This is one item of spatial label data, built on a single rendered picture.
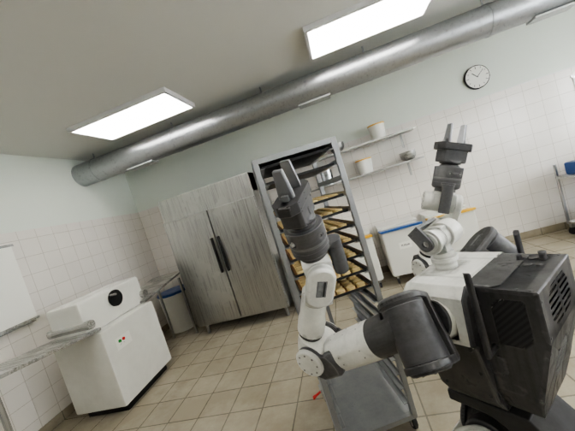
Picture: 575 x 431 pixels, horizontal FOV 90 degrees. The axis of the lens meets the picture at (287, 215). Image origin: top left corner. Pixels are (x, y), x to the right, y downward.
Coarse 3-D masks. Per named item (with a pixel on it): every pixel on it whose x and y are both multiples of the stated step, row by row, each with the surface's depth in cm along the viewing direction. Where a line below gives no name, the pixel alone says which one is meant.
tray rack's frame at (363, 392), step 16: (320, 144) 158; (272, 160) 156; (320, 192) 223; (368, 368) 220; (320, 384) 219; (336, 384) 213; (352, 384) 208; (368, 384) 203; (384, 384) 199; (336, 400) 198; (352, 400) 193; (368, 400) 189; (384, 400) 185; (400, 400) 181; (352, 416) 180; (368, 416) 176; (384, 416) 173; (400, 416) 169
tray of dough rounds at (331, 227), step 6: (324, 222) 206; (330, 222) 190; (336, 222) 181; (342, 222) 173; (330, 228) 166; (336, 228) 163; (342, 228) 164; (282, 234) 205; (282, 240) 190; (288, 246) 161
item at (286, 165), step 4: (284, 160) 58; (288, 160) 57; (280, 164) 58; (284, 164) 58; (288, 164) 58; (292, 164) 58; (284, 168) 59; (288, 168) 58; (292, 168) 58; (284, 172) 59; (288, 172) 59; (292, 172) 58; (288, 176) 59; (292, 176) 59; (296, 176) 59; (288, 180) 60; (292, 180) 60; (296, 180) 59; (292, 184) 60; (296, 184) 60; (300, 184) 60
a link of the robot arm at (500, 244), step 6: (498, 234) 81; (498, 240) 80; (504, 240) 80; (492, 246) 80; (498, 246) 80; (504, 246) 80; (510, 246) 80; (504, 252) 79; (510, 252) 79; (516, 252) 79
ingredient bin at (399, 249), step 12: (408, 216) 425; (384, 228) 408; (396, 228) 376; (408, 228) 376; (384, 240) 383; (396, 240) 380; (408, 240) 377; (384, 252) 417; (396, 252) 382; (408, 252) 379; (396, 264) 384; (408, 264) 381; (396, 276) 392
